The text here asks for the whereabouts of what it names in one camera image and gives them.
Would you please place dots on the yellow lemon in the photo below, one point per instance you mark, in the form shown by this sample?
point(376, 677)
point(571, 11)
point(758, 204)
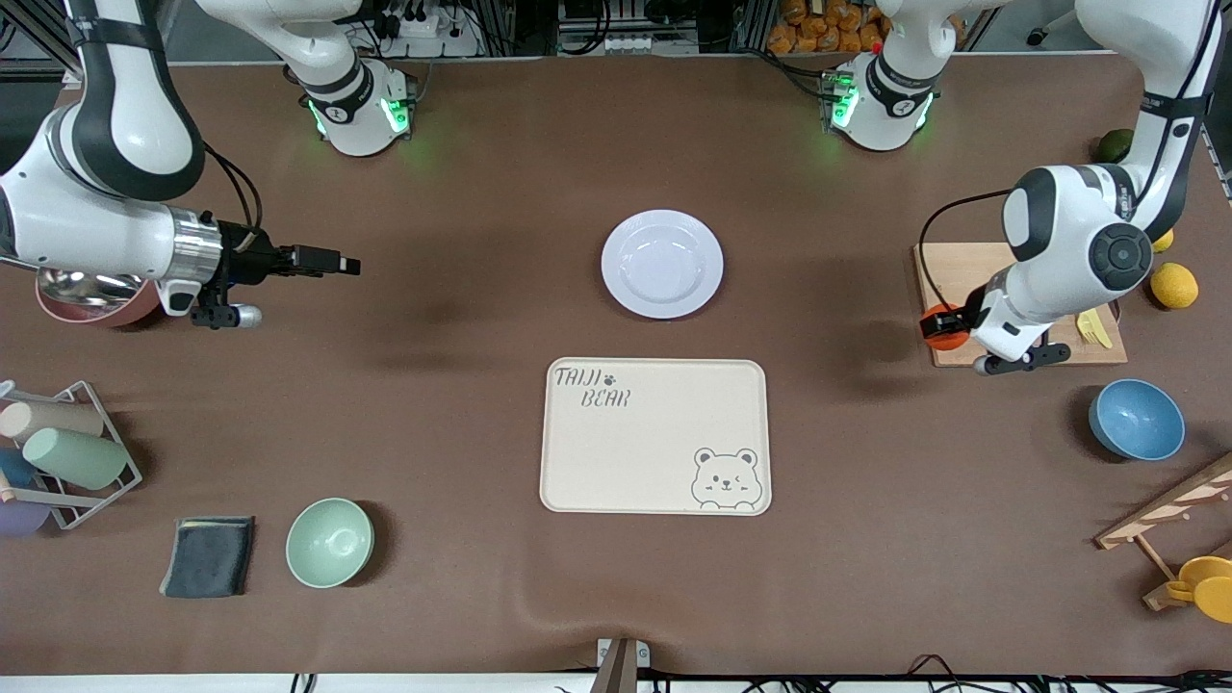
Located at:
point(1164, 243)
point(1174, 286)

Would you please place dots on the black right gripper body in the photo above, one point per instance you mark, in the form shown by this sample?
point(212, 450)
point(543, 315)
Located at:
point(247, 262)

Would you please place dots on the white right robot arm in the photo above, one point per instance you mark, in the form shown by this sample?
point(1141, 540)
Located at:
point(96, 221)

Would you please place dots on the yellow plastic knife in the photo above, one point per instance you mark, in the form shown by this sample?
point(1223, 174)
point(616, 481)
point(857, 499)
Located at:
point(1105, 332)

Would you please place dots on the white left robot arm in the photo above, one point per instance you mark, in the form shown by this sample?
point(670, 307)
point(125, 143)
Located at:
point(1059, 221)

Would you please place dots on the yellow plastic fork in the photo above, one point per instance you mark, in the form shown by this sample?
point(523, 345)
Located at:
point(1088, 332)

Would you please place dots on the beige cup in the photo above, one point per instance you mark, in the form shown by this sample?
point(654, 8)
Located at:
point(53, 421)

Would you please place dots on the green avocado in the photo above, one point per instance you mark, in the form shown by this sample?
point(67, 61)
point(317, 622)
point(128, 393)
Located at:
point(1115, 146)

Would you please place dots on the purple cup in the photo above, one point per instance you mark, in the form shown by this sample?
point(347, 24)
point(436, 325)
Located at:
point(19, 518)

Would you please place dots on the blue bowl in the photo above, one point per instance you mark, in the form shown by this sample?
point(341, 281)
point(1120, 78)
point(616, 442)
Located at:
point(1136, 421)

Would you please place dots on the pink bowl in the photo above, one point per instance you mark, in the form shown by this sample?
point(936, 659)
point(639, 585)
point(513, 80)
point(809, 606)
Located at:
point(115, 313)

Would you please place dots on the wooden peg drying rack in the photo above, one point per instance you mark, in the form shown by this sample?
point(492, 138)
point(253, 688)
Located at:
point(1155, 515)

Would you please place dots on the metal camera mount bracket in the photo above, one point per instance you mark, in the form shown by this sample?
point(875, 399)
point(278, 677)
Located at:
point(619, 664)

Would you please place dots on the wooden cutting board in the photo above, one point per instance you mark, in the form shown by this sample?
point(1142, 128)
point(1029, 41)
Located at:
point(962, 269)

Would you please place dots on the orange fruit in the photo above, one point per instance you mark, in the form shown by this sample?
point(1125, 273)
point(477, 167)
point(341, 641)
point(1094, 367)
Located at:
point(948, 343)

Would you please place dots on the white power strip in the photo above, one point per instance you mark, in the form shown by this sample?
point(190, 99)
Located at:
point(433, 34)

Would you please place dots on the white round plate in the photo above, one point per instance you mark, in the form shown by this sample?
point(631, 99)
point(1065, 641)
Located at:
point(662, 265)

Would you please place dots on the bag of orange buns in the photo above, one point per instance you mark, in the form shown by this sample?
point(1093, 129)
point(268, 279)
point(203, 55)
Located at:
point(828, 24)

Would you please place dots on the yellow mug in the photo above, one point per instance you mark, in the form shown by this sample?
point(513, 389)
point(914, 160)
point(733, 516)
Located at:
point(1208, 587)

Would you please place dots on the blue cup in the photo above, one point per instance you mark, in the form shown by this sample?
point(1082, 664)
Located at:
point(14, 467)

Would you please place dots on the light green bowl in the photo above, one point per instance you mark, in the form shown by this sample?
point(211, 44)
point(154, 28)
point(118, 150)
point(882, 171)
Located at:
point(327, 544)

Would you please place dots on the silver metal spoon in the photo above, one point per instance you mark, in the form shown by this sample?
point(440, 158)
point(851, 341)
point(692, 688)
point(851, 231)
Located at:
point(91, 286)

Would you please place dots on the cream bear print tray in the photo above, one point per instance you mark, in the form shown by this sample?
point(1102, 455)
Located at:
point(635, 452)

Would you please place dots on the dark grey cloth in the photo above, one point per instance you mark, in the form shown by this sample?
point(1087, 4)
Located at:
point(207, 558)

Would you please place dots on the light green cup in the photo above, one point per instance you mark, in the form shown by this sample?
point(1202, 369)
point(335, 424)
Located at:
point(77, 457)

